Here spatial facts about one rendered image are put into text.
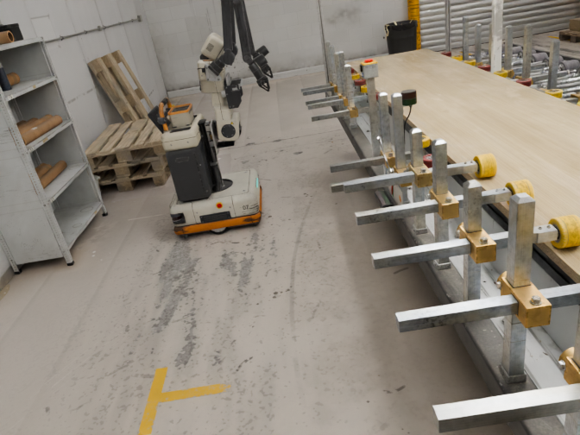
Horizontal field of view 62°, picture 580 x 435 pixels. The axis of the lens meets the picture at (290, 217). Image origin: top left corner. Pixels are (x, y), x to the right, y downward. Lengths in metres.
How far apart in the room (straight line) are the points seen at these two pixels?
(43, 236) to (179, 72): 6.37
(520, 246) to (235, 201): 2.71
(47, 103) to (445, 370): 3.62
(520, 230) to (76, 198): 4.11
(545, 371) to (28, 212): 3.33
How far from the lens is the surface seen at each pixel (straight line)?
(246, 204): 3.56
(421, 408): 2.16
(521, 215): 1.04
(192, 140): 3.47
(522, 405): 0.90
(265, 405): 2.25
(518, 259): 1.09
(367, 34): 9.74
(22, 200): 3.84
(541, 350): 1.51
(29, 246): 3.99
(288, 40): 9.57
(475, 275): 1.40
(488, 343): 1.39
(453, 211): 1.49
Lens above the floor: 1.61
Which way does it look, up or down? 26 degrees down
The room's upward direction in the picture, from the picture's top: 10 degrees counter-clockwise
